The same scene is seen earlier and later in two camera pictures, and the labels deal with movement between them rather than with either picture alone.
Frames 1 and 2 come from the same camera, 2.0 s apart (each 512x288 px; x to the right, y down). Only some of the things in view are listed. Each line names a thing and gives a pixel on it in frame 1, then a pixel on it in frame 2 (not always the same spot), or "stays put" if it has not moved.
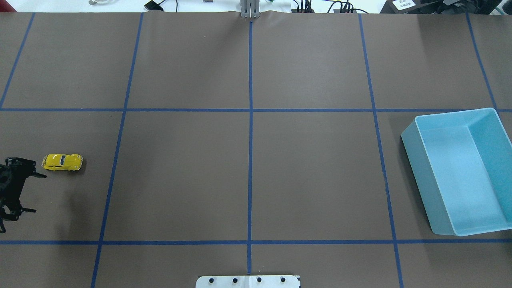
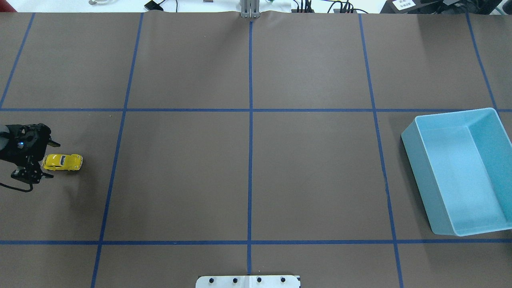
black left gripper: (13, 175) -> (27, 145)
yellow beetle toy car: (60, 162) stays put
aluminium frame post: (250, 9) stays put
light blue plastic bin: (461, 163) stays put
